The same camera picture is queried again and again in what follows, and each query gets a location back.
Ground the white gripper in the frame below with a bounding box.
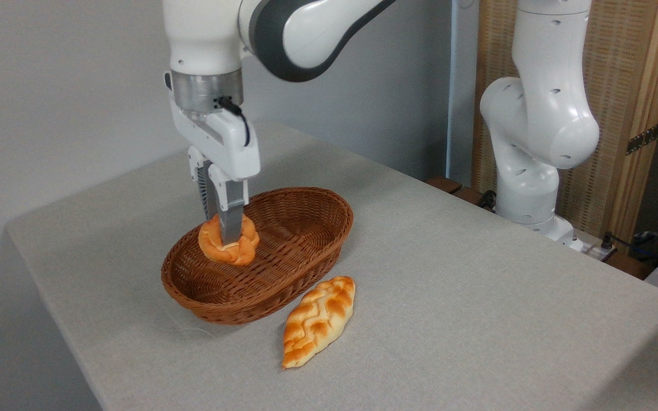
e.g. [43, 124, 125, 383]
[164, 71, 262, 245]

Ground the round orange bread roll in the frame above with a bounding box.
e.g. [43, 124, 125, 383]
[198, 213, 260, 267]

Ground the braided golden bread loaf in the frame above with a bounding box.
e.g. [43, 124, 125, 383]
[281, 276, 357, 370]

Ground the brown wicker basket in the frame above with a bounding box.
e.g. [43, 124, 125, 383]
[161, 187, 355, 326]

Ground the dark wooden base board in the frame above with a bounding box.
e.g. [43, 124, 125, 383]
[425, 176, 497, 212]

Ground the grey tablecloth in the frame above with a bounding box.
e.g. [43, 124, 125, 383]
[5, 120, 658, 411]

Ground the metal screen hinge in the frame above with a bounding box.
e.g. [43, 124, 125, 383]
[625, 122, 658, 156]

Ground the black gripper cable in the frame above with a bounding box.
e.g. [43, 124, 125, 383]
[214, 96, 251, 148]

